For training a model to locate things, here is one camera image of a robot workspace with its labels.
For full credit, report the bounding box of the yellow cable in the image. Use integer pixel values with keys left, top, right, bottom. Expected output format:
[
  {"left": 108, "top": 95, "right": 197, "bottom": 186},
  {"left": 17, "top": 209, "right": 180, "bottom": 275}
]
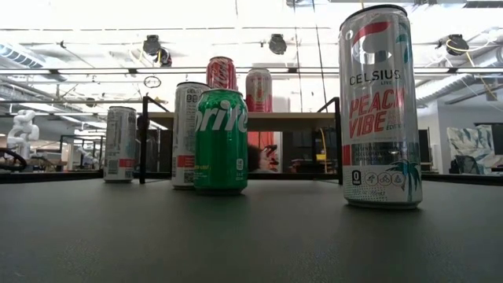
[{"left": 318, "top": 127, "right": 329, "bottom": 175}]

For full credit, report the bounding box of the person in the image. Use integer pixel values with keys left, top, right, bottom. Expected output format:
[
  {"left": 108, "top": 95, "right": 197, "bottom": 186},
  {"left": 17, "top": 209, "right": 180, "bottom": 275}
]
[{"left": 247, "top": 143, "right": 281, "bottom": 174}]

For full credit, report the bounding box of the tall silver Celsius can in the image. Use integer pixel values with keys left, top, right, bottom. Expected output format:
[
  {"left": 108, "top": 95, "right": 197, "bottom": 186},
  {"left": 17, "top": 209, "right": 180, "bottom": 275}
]
[
  {"left": 103, "top": 105, "right": 138, "bottom": 184},
  {"left": 338, "top": 4, "right": 424, "bottom": 209},
  {"left": 171, "top": 81, "right": 211, "bottom": 190}
]

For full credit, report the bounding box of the black round ceiling fixture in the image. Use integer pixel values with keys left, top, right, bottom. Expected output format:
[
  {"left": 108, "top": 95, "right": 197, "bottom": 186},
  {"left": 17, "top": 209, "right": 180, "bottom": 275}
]
[
  {"left": 446, "top": 34, "right": 471, "bottom": 56},
  {"left": 268, "top": 33, "right": 288, "bottom": 56},
  {"left": 141, "top": 34, "right": 162, "bottom": 56}
]

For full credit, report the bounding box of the black hanging ring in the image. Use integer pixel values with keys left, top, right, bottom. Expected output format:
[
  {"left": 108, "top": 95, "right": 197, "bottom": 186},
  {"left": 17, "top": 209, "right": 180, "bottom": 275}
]
[{"left": 142, "top": 75, "right": 163, "bottom": 89}]

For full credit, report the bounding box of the black vacuum hose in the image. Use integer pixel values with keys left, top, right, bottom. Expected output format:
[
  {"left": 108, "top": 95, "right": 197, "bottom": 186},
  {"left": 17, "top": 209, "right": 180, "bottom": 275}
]
[{"left": 0, "top": 147, "right": 29, "bottom": 173}]

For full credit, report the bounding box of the white robot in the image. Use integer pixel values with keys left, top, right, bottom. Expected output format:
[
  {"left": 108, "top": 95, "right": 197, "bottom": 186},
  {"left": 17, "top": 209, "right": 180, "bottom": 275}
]
[{"left": 6, "top": 108, "right": 40, "bottom": 160}]

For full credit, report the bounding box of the wooden shelf black frame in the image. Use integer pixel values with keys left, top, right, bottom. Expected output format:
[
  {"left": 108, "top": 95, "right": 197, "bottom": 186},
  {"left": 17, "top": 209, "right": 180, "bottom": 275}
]
[{"left": 139, "top": 95, "right": 343, "bottom": 186}]

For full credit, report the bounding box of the leaf-patterned panel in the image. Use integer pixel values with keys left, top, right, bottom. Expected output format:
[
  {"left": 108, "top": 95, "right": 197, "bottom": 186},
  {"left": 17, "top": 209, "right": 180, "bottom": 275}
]
[{"left": 446, "top": 125, "right": 503, "bottom": 176}]

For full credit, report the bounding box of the green Sprite can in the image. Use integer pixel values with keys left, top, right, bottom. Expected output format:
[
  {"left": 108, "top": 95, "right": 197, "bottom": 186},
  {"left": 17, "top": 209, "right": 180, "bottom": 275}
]
[{"left": 193, "top": 89, "right": 249, "bottom": 195}]

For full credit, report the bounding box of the red Coca-Cola can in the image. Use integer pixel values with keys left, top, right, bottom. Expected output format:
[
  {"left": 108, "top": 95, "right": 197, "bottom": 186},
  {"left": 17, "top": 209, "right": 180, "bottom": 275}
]
[{"left": 205, "top": 56, "right": 239, "bottom": 92}]

